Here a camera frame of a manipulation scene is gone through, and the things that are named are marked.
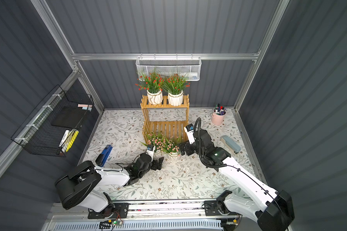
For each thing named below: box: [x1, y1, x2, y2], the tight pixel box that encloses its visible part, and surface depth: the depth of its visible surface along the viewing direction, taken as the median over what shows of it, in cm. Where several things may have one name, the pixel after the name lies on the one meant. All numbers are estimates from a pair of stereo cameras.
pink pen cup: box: [211, 105, 227, 126], surface depth 104 cm
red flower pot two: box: [134, 69, 165, 105], surface depth 80 cm
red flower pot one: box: [162, 73, 191, 107], surface depth 79 cm
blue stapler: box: [95, 144, 113, 167], surface depth 93 cm
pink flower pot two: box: [162, 136, 183, 162], surface depth 84 cm
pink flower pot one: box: [138, 131, 169, 160], surface depth 84 cm
